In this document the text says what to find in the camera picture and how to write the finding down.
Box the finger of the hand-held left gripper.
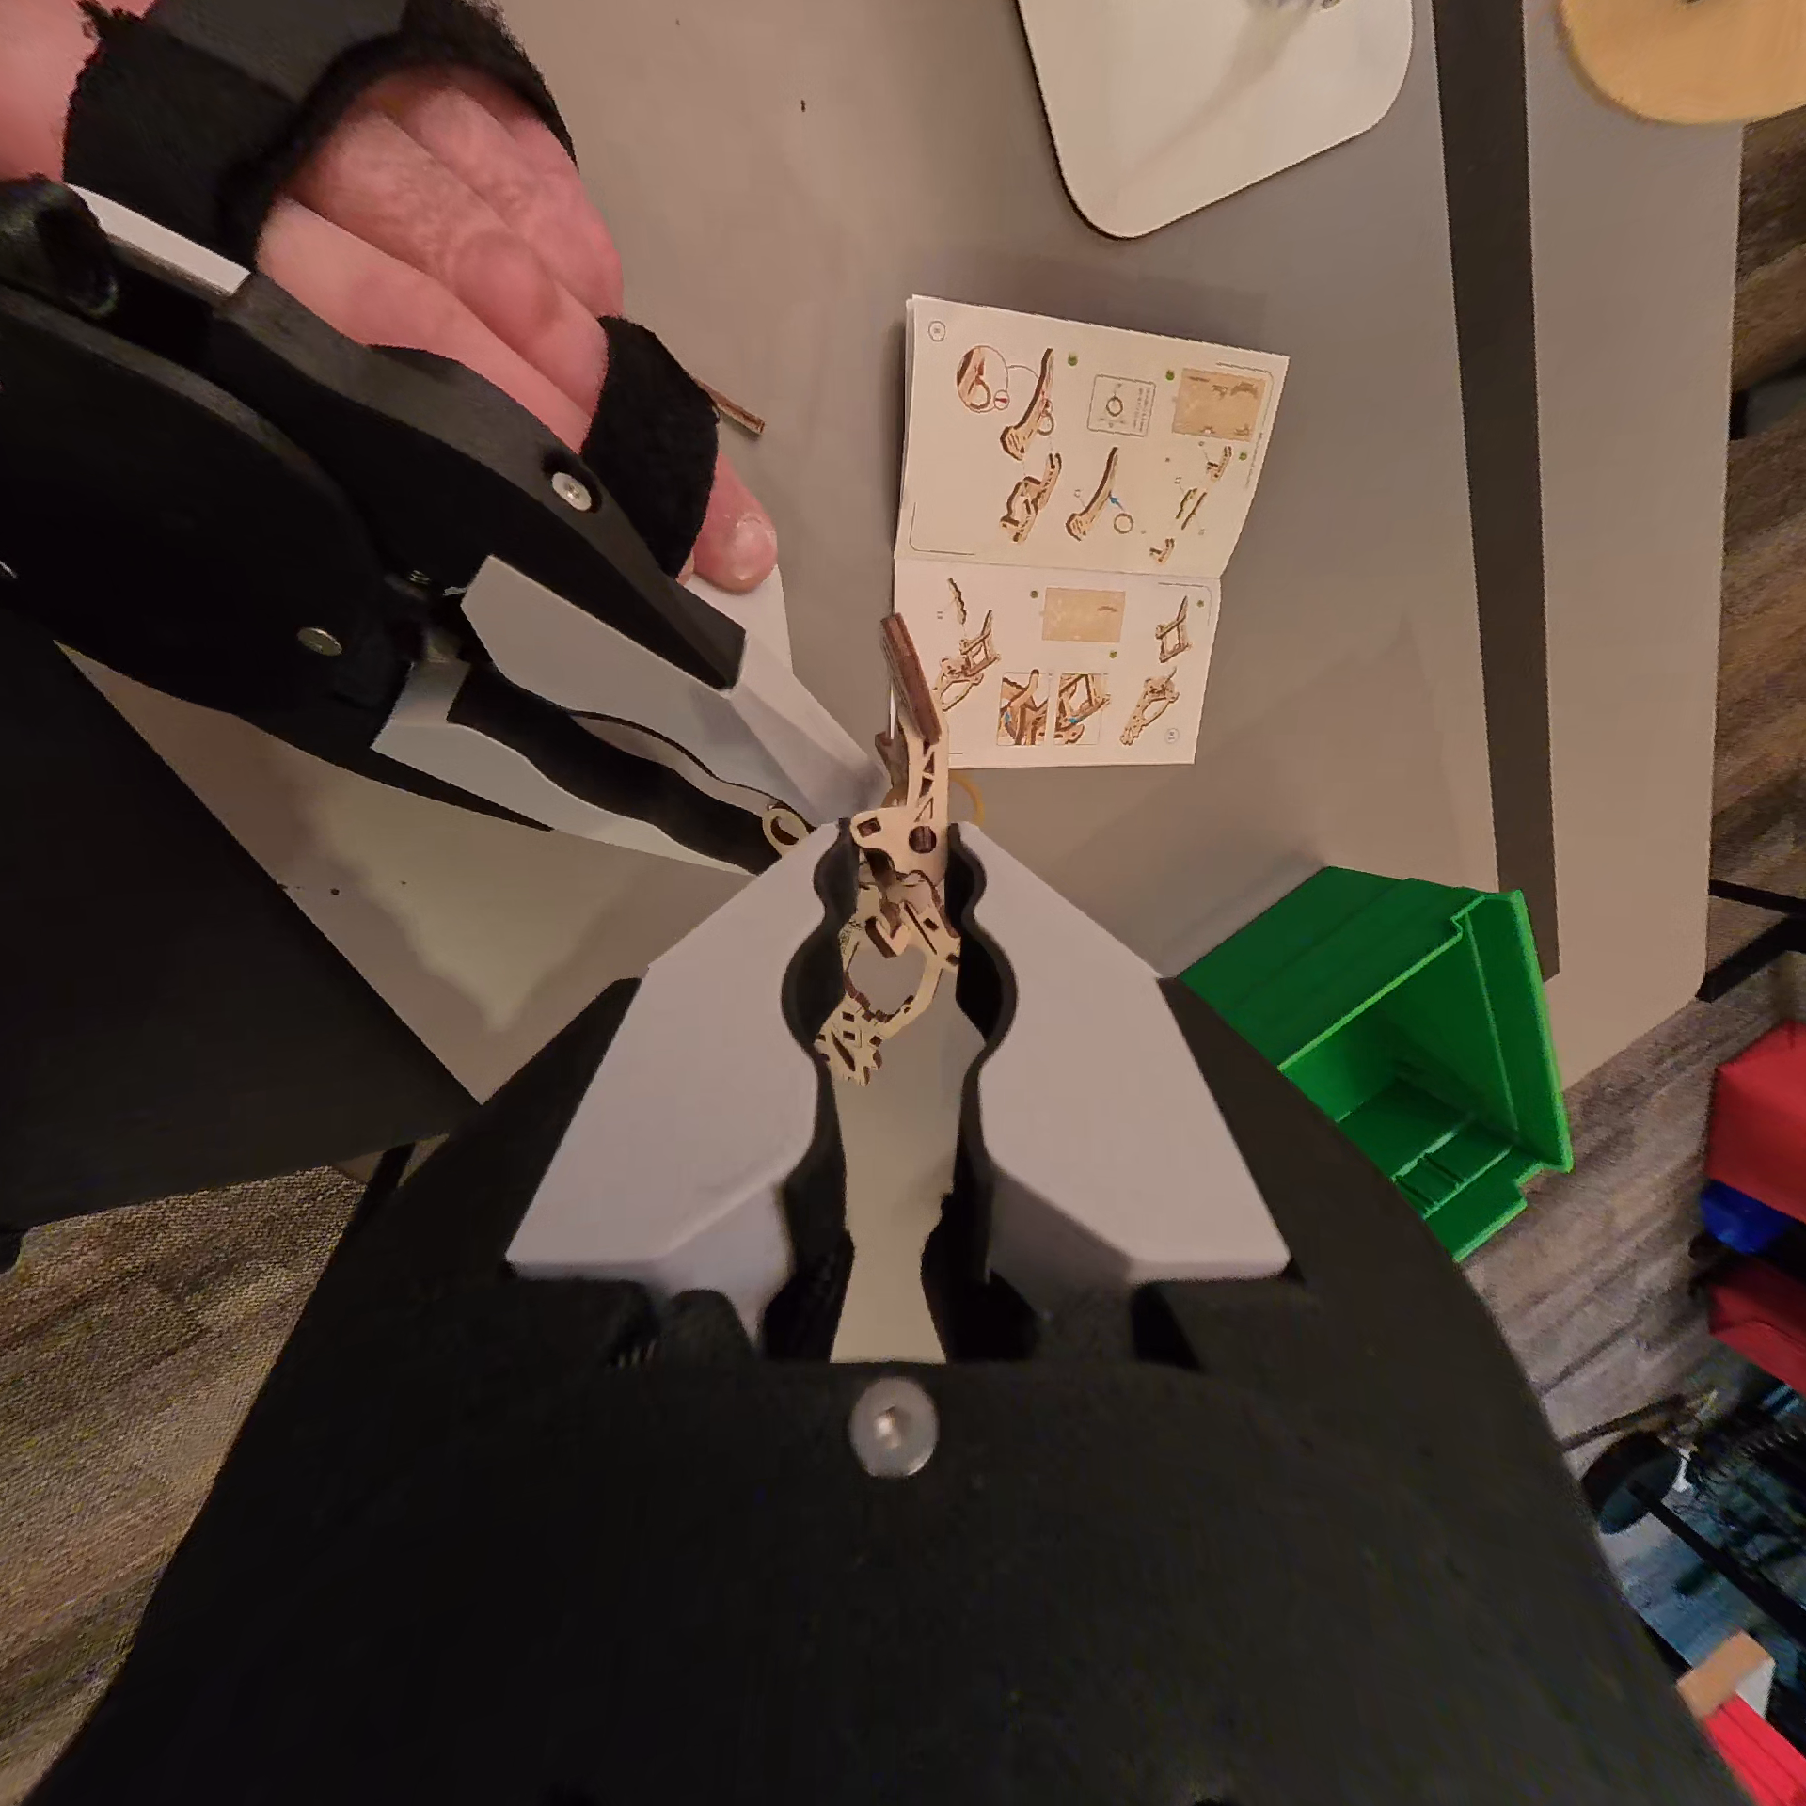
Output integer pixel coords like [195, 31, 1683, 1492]
[370, 659, 803, 870]
[454, 553, 891, 827]

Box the printed instruction sheet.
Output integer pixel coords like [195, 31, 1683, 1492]
[893, 293, 1292, 770]

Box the person's left hand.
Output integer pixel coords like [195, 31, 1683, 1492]
[0, 0, 781, 595]

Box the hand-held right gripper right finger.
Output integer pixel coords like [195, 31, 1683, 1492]
[922, 821, 1292, 1362]

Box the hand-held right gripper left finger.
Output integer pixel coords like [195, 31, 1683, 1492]
[506, 818, 866, 1359]

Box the red storage bin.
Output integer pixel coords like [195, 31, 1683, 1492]
[1704, 1252, 1806, 1395]
[1707, 1021, 1806, 1204]

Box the green plastic bin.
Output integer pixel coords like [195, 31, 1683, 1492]
[1178, 865, 1579, 1262]

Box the wooden model assembly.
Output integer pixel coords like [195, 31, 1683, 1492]
[761, 613, 997, 1087]

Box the white desk lamp wooden head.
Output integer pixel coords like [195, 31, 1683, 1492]
[1014, 0, 1806, 241]

